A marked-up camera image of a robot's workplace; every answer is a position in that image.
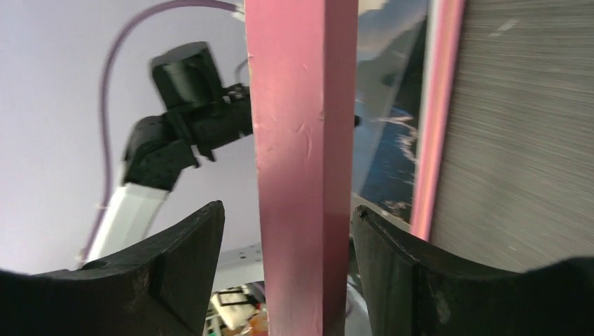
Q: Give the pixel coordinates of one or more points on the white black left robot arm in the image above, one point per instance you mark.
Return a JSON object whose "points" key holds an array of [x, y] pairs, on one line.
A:
{"points": [[153, 160]]}

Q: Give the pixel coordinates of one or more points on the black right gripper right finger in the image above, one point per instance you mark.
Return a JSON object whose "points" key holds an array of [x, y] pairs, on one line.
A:
{"points": [[412, 287]]}

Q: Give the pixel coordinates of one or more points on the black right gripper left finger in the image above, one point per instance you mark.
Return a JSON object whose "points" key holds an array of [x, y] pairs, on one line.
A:
{"points": [[159, 286]]}

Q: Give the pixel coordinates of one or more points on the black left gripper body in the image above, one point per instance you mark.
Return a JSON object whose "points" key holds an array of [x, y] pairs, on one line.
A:
{"points": [[208, 114]]}

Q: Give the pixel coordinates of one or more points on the mountain landscape photo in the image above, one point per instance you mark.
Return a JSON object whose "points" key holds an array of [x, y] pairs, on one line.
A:
{"points": [[390, 64]]}

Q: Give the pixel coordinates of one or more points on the pink wooden picture frame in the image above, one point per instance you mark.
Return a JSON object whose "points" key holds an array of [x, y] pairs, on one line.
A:
{"points": [[302, 58]]}

